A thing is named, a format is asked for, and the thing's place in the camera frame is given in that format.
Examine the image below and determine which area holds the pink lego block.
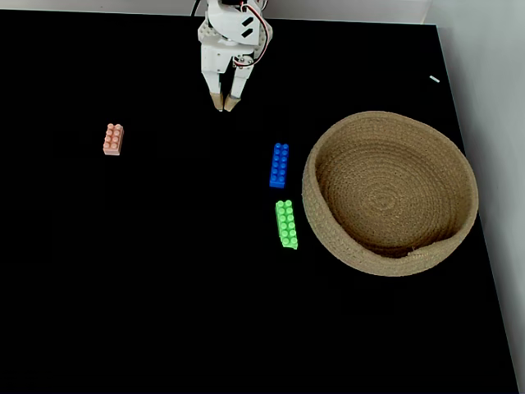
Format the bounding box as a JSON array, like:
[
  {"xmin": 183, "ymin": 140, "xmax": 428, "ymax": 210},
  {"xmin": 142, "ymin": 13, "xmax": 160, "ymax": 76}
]
[{"xmin": 103, "ymin": 123, "xmax": 125, "ymax": 156}]

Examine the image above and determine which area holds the red black gripper cable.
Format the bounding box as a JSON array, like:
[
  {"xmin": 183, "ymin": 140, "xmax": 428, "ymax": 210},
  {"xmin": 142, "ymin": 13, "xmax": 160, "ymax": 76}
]
[{"xmin": 240, "ymin": 2, "xmax": 274, "ymax": 63}]

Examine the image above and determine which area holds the blue lego block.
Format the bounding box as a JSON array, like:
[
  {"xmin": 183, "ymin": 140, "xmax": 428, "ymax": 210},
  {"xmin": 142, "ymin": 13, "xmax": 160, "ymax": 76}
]
[{"xmin": 269, "ymin": 142, "xmax": 290, "ymax": 190}]

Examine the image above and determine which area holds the green lego block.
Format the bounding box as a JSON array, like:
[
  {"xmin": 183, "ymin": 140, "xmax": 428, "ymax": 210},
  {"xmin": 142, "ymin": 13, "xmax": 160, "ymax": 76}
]
[{"xmin": 275, "ymin": 199, "xmax": 299, "ymax": 250}]

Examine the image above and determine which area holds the round woven rope basket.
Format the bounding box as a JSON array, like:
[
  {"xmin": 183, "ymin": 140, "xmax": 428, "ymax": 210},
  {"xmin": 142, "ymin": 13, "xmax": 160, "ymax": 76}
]
[{"xmin": 301, "ymin": 110, "xmax": 480, "ymax": 277}]

